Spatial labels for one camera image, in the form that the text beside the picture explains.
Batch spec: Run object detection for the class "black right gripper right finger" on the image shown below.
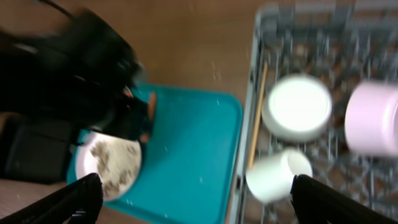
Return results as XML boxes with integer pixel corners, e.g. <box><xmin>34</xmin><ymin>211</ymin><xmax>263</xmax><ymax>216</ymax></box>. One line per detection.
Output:
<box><xmin>290</xmin><ymin>174</ymin><xmax>397</xmax><ymax>224</ymax></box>

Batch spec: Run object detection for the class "white cup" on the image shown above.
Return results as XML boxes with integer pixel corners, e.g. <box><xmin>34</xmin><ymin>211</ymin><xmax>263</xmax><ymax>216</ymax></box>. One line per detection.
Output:
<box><xmin>246</xmin><ymin>147</ymin><xmax>313</xmax><ymax>204</ymax></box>

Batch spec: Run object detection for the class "white bowl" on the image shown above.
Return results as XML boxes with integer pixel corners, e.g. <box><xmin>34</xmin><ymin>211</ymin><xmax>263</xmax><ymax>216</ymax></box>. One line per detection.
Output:
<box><xmin>261</xmin><ymin>74</ymin><xmax>333</xmax><ymax>142</ymax></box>

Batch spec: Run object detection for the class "black plastic tray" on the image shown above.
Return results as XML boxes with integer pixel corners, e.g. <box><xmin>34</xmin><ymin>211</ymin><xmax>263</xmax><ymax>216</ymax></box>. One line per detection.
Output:
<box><xmin>1</xmin><ymin>116</ymin><xmax>78</xmax><ymax>184</ymax></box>

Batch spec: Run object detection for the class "teal plastic tray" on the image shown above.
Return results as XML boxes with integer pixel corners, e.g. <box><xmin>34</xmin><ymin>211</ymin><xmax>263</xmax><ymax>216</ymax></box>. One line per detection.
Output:
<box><xmin>66</xmin><ymin>82</ymin><xmax>244</xmax><ymax>224</ymax></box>

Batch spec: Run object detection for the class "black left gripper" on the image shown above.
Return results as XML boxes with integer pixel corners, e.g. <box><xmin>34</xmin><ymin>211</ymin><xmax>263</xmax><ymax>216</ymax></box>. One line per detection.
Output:
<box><xmin>91</xmin><ymin>90</ymin><xmax>153</xmax><ymax>143</ymax></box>

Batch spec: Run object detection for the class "grey plastic dish rack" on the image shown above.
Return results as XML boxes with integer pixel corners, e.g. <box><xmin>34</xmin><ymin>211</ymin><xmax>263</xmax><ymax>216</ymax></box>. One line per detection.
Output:
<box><xmin>228</xmin><ymin>1</ymin><xmax>397</xmax><ymax>223</ymax></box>

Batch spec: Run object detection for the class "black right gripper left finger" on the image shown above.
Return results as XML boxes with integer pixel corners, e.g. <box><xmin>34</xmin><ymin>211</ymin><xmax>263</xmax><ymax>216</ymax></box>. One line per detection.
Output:
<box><xmin>1</xmin><ymin>173</ymin><xmax>103</xmax><ymax>224</ymax></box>

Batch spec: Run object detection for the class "wooden chopstick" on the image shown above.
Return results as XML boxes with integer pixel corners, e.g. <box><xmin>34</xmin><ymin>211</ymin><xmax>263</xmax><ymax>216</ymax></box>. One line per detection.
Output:
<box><xmin>247</xmin><ymin>62</ymin><xmax>268</xmax><ymax>169</ymax></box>

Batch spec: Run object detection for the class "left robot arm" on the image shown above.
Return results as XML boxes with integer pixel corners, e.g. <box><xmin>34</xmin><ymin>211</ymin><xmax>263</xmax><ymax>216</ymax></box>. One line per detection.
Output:
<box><xmin>1</xmin><ymin>9</ymin><xmax>156</xmax><ymax>143</ymax></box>

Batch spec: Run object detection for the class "white plate with food scraps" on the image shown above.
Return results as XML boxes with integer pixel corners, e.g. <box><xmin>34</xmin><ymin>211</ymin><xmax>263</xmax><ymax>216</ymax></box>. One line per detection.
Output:
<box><xmin>74</xmin><ymin>132</ymin><xmax>142</xmax><ymax>202</ymax></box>

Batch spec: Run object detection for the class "small pink bowl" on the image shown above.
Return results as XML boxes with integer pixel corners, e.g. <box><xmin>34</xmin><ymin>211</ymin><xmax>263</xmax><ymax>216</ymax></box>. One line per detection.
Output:
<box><xmin>345</xmin><ymin>81</ymin><xmax>397</xmax><ymax>157</ymax></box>

